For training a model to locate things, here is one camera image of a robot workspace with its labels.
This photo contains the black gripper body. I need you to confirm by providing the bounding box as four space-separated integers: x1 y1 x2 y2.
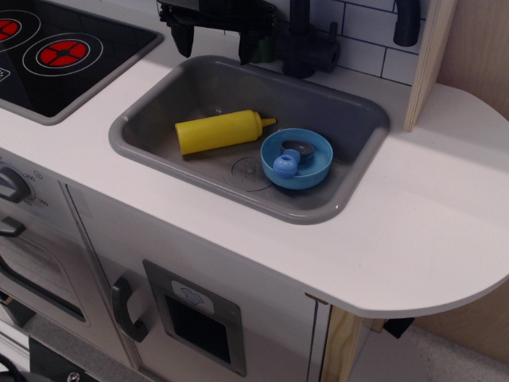
159 0 276 38

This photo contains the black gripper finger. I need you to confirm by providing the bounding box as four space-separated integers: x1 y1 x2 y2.
238 31 262 65
173 25 194 58

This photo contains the blue handled grey spoon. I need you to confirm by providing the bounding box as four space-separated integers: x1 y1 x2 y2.
273 140 315 179

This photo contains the blue plastic bowl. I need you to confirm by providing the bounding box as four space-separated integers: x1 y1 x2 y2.
260 128 333 190

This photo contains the grey plastic sink basin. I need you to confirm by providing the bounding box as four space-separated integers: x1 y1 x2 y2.
109 56 390 224

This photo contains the green toy bell pepper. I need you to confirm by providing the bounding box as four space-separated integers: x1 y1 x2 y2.
251 36 277 64

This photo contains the black toy faucet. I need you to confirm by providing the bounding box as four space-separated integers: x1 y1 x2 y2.
275 1 422 84

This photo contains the yellow squeeze bottle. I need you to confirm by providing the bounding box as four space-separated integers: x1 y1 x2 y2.
175 110 277 155

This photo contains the black toy stovetop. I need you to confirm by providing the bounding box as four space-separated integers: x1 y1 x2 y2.
1 1 163 126

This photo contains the light wood side panel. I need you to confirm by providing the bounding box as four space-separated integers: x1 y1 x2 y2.
402 0 457 132

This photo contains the grey oven knob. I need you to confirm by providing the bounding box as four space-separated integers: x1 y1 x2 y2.
1 167 31 203

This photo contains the grey ice dispenser panel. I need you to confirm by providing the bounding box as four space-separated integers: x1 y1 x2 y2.
143 259 247 377

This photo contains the grey oven door handle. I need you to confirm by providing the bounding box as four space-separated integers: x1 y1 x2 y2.
0 216 25 237

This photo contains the dark grey cabinet door handle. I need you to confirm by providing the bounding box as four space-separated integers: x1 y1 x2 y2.
111 277 148 343

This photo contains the black cable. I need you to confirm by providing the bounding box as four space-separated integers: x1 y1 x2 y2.
0 352 25 382

